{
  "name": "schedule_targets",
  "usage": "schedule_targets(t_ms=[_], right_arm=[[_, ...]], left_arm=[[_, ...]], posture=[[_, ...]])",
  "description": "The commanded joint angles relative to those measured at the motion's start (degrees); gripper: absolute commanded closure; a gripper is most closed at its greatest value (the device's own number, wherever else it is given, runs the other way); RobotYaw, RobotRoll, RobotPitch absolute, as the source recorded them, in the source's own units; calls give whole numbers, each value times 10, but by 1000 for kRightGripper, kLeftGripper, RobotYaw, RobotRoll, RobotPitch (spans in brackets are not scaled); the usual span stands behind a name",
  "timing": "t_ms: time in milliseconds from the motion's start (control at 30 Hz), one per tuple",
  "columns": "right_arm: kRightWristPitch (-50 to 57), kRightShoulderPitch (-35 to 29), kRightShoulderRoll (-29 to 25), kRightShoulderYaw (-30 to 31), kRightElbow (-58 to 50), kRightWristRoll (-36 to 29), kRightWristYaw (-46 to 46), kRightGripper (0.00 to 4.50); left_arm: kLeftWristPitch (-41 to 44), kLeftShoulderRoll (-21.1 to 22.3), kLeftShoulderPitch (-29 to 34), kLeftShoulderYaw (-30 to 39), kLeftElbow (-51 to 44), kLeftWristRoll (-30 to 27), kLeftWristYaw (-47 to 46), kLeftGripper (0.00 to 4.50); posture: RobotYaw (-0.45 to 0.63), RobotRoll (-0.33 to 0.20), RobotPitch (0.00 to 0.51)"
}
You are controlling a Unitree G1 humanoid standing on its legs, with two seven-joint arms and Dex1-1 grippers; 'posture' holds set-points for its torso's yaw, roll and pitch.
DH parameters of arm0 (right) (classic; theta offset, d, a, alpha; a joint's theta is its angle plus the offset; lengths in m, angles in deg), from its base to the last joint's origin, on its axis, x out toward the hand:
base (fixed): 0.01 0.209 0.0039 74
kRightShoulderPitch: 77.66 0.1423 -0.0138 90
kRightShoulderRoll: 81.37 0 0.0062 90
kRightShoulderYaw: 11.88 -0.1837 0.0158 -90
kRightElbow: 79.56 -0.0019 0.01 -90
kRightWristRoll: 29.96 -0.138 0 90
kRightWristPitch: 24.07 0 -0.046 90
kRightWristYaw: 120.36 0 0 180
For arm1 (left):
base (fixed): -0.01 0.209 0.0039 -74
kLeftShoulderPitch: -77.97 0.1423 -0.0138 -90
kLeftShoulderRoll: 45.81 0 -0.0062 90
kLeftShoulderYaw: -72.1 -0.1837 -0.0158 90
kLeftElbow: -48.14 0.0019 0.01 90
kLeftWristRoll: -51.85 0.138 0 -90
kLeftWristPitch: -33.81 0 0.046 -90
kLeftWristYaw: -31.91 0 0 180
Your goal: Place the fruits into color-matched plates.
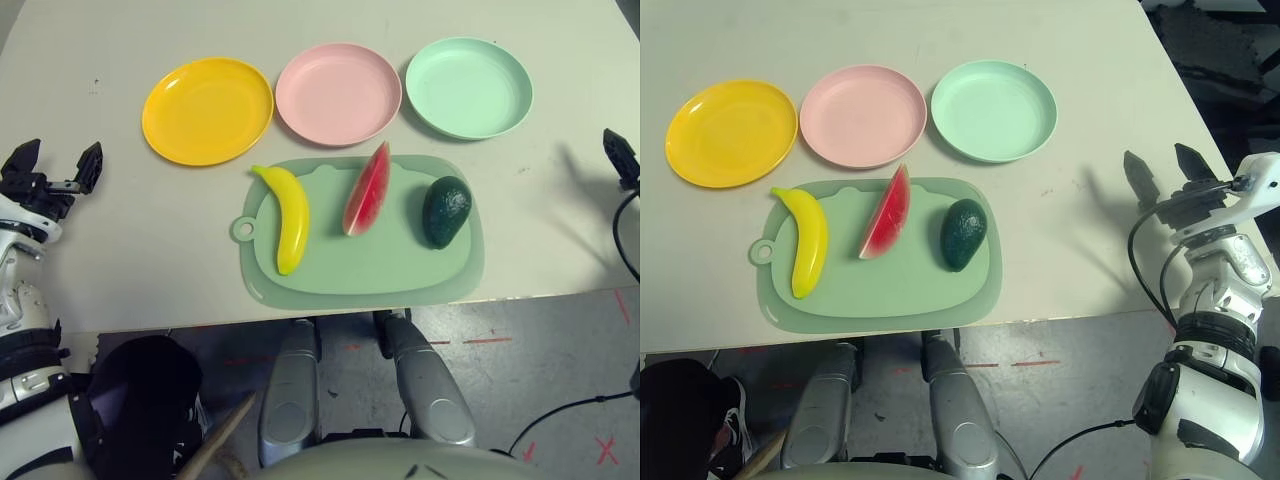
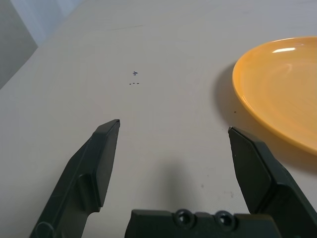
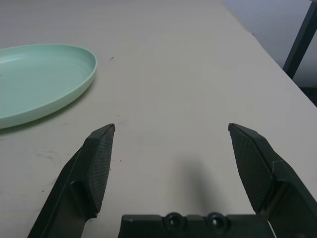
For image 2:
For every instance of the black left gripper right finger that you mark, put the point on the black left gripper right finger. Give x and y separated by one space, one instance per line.
270 183

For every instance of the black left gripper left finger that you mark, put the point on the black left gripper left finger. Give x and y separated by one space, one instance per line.
81 188

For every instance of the yellow plate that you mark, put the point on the yellow plate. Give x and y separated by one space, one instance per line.
280 86

